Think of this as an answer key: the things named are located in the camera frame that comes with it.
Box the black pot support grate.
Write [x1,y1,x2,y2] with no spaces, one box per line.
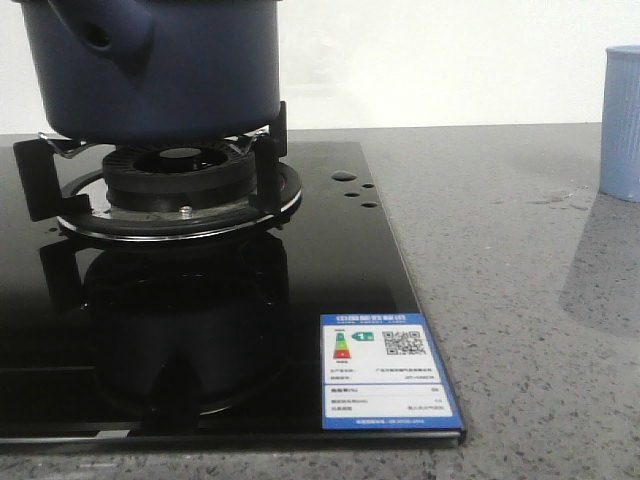
[13,108,302,243]

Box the light blue plastic cup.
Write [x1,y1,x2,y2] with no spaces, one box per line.
[599,45,639,203]

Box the dark blue cooking pot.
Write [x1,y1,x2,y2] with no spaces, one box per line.
[21,1,280,145]

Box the black gas burner head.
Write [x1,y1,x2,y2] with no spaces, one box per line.
[102,141,256,212]

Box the black glass gas stove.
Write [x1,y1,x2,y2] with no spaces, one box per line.
[1,143,466,451]

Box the blue energy label sticker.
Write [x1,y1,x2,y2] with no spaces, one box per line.
[320,313,464,434]

